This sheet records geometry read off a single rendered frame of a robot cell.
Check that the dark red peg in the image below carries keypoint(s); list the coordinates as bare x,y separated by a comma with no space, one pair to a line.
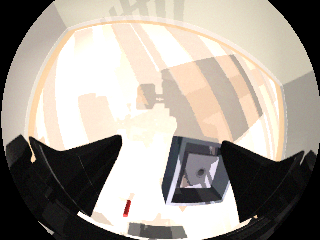
126,209

